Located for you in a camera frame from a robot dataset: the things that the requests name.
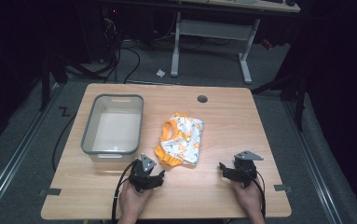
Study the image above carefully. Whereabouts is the white plastic bin grey rim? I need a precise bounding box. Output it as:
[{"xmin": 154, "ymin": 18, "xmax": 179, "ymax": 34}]
[{"xmin": 80, "ymin": 93, "xmax": 145, "ymax": 163}]

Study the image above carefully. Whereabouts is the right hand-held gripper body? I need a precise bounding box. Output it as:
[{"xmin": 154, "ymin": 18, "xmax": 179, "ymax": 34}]
[{"xmin": 227, "ymin": 150, "xmax": 265, "ymax": 189}]

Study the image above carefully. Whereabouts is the orange printed baby garment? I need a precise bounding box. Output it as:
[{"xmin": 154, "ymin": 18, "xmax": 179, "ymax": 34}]
[{"xmin": 154, "ymin": 112, "xmax": 205, "ymax": 167}]

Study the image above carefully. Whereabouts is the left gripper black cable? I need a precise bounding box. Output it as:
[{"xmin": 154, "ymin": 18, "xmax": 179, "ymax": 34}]
[{"xmin": 110, "ymin": 159, "xmax": 139, "ymax": 224}]

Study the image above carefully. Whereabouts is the metal floor rail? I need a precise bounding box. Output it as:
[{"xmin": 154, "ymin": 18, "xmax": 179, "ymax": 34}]
[
  {"xmin": 281, "ymin": 100, "xmax": 344, "ymax": 224},
  {"xmin": 0, "ymin": 83, "xmax": 62, "ymax": 217}
]

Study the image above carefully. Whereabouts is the person's right hand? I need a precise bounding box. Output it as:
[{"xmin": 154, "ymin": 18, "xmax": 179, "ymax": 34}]
[{"xmin": 229, "ymin": 179, "xmax": 266, "ymax": 224}]

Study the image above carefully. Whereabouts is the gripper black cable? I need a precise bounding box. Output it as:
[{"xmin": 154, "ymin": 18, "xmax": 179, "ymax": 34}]
[
  {"xmin": 251, "ymin": 169, "xmax": 268, "ymax": 219},
  {"xmin": 110, "ymin": 159, "xmax": 139, "ymax": 224}
]

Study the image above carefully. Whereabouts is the black metal stand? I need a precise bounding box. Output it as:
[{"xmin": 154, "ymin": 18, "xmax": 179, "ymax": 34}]
[
  {"xmin": 250, "ymin": 69, "xmax": 309, "ymax": 133},
  {"xmin": 38, "ymin": 50, "xmax": 72, "ymax": 112}
]

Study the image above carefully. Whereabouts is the person's left hand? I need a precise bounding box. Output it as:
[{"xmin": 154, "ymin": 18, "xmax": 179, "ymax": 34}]
[{"xmin": 117, "ymin": 180, "xmax": 154, "ymax": 224}]

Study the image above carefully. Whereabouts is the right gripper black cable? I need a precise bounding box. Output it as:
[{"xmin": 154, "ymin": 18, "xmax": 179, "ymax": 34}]
[{"xmin": 251, "ymin": 169, "xmax": 268, "ymax": 219}]

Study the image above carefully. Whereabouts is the thin black floor cable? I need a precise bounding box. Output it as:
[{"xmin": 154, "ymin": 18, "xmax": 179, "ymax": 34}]
[{"xmin": 51, "ymin": 113, "xmax": 77, "ymax": 172}]

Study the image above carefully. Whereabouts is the bundle of black floor cables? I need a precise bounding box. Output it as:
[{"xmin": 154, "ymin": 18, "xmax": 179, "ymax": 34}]
[{"xmin": 98, "ymin": 15, "xmax": 142, "ymax": 85}]

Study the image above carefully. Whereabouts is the dark computer tower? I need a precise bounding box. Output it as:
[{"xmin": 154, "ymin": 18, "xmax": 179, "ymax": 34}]
[{"xmin": 75, "ymin": 4, "xmax": 121, "ymax": 64}]

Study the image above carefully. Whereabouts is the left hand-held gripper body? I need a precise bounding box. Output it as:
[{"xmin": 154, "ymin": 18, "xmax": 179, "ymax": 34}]
[{"xmin": 129, "ymin": 153, "xmax": 161, "ymax": 193}]

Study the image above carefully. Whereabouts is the wooden desk with white legs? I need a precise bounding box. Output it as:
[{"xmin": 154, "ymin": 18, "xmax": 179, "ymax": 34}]
[{"xmin": 169, "ymin": 0, "xmax": 302, "ymax": 85}]

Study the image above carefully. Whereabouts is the grey metal table bracket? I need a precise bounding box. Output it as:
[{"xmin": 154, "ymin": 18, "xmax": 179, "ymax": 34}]
[
  {"xmin": 38, "ymin": 188, "xmax": 62, "ymax": 198},
  {"xmin": 273, "ymin": 184, "xmax": 294, "ymax": 192}
]

